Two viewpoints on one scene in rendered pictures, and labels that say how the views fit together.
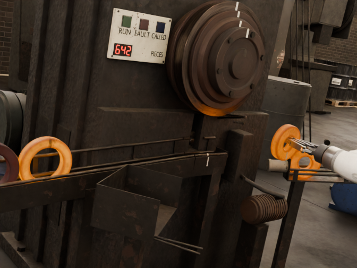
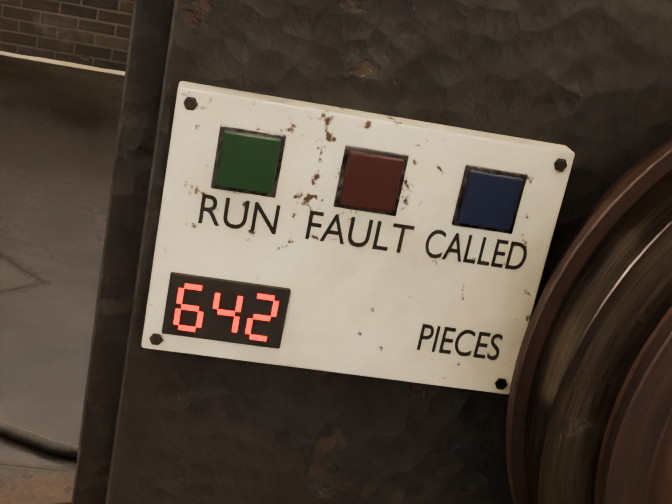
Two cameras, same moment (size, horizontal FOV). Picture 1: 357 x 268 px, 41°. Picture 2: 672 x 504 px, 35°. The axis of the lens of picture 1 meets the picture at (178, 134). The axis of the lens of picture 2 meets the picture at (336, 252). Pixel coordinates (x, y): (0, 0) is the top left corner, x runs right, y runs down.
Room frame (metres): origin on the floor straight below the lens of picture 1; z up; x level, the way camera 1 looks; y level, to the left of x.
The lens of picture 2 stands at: (1.30, -0.14, 1.38)
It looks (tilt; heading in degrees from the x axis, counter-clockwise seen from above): 19 degrees down; 32
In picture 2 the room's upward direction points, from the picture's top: 11 degrees clockwise
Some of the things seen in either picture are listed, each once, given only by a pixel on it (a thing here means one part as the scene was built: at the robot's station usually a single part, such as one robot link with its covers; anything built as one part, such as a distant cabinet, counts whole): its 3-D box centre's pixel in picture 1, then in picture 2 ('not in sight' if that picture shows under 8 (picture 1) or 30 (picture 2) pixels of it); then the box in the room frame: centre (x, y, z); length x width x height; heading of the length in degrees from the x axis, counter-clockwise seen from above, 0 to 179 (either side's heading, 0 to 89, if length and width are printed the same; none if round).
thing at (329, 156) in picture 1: (333, 158); not in sight; (1.81, -0.60, 0.83); 0.09 x 0.06 x 0.09; 132
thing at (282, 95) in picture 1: (273, 121); not in sight; (4.86, -0.93, 0.45); 0.59 x 0.59 x 0.89
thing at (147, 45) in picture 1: (140, 37); (354, 247); (1.87, 0.21, 1.15); 0.26 x 0.02 x 0.18; 132
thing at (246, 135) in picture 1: (236, 156); not in sight; (2.19, -0.28, 0.68); 0.11 x 0.08 x 0.24; 42
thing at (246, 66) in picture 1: (237, 63); not in sight; (1.95, -0.18, 1.11); 0.28 x 0.06 x 0.28; 132
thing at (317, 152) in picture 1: (317, 151); not in sight; (1.87, -0.55, 0.83); 0.09 x 0.08 x 0.07; 42
